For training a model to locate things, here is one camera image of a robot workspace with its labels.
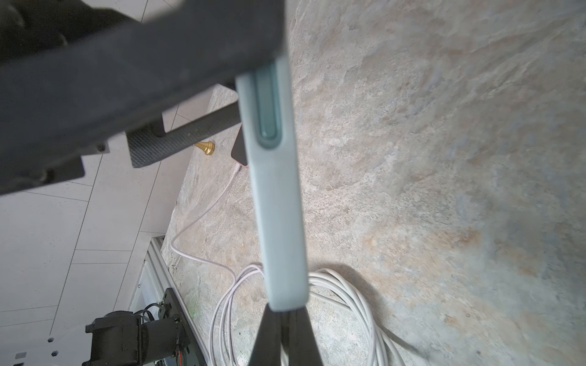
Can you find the white charging cable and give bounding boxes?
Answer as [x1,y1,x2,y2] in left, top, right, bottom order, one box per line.
[168,163,408,366]

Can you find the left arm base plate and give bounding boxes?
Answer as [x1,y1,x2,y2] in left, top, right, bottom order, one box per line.
[83,288,207,365]

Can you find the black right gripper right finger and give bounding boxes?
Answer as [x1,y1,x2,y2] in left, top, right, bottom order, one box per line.
[288,307,323,366]

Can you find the aluminium front rail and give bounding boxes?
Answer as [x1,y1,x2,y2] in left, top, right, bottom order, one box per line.
[128,237,208,365]

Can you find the gold chess pawn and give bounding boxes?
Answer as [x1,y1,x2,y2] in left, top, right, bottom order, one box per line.
[195,141,215,156]

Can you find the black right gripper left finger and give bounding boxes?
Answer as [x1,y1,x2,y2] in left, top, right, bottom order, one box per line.
[248,305,282,366]

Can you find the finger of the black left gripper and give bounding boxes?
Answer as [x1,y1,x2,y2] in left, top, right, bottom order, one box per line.
[126,102,241,168]
[1,1,285,195]

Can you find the green case phone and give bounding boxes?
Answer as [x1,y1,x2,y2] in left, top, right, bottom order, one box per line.
[236,51,309,312]

